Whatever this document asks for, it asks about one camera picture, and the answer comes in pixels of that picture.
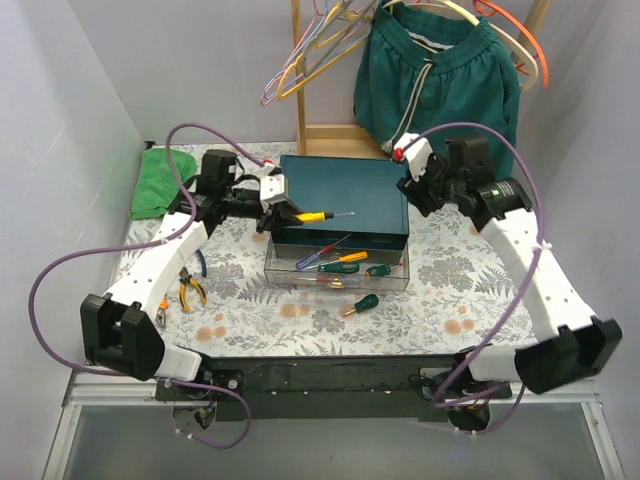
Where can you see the orange hanger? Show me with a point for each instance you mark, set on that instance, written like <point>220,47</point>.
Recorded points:
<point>530,58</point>

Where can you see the yellow hanger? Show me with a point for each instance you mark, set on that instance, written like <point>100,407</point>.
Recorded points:
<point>292,81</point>

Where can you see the green folded cloth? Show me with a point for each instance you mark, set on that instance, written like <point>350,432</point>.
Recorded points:
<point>156,187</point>

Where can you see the orange handled cutters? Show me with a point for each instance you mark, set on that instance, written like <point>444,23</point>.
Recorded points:
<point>161,315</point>

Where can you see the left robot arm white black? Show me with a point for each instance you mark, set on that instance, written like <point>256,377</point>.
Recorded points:
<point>118,327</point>

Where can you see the blue red screwdriver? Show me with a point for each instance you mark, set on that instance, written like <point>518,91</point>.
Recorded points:
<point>332,281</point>
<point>315,257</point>

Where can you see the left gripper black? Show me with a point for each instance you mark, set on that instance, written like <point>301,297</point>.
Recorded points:
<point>270,216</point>

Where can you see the clear acrylic drawer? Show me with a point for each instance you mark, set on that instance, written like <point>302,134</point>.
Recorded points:
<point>279,267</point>

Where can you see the yellow black screwdriver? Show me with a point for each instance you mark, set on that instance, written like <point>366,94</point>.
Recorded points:
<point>316,217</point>

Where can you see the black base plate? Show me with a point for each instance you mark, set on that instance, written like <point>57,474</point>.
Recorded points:
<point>331,387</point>

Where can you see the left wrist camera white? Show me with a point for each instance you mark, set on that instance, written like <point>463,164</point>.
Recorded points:
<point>273,189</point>

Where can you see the cream hanger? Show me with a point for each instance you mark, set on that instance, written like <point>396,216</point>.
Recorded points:
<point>413,48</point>

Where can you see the stubby green screwdriver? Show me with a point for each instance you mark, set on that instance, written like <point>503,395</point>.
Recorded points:
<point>367,303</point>

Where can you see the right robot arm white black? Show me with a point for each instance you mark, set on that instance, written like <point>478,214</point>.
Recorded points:
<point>572,342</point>

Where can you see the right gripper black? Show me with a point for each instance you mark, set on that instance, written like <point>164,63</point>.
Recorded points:
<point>416,190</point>

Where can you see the teal drawer box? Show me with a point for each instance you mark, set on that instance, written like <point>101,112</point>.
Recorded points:
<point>370,213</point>

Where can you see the orange handled screwdriver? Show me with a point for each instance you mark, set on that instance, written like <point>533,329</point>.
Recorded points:
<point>349,258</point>

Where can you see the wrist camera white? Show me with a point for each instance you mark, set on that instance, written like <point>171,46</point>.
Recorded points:
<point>273,189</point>
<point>413,151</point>

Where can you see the pink hanger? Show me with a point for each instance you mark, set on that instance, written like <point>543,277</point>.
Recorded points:
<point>301,37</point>

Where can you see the small green screwdriver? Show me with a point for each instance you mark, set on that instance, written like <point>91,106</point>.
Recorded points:
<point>381,271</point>

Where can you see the wooden rack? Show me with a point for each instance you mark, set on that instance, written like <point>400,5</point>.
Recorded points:
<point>351,140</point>

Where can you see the blue handled cutters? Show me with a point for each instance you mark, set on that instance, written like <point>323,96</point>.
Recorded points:
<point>203,263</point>

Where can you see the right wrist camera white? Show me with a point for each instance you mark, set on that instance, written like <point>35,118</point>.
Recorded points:
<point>413,151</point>

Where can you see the long green screwdriver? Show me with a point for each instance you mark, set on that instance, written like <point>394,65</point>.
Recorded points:
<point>335,268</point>

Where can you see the green shorts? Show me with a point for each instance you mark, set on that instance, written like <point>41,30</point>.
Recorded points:
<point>385,116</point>

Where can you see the grey hanger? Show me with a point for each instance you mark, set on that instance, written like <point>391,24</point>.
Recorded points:
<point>343,32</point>

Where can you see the aluminium rail frame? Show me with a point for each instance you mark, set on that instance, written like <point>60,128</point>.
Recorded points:
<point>120,428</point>

